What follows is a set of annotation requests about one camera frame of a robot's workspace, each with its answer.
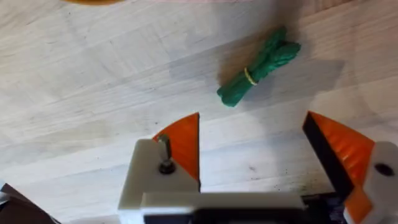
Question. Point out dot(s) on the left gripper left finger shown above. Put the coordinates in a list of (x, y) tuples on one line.
[(146, 174)]

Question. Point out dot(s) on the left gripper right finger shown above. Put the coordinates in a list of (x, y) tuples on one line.
[(357, 155)]

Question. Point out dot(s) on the black screw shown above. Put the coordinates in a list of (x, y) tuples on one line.
[(165, 158)]

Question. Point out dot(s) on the orange round tub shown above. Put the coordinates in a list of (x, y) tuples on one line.
[(93, 1)]

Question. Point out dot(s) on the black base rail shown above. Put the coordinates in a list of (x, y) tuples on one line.
[(18, 208)]

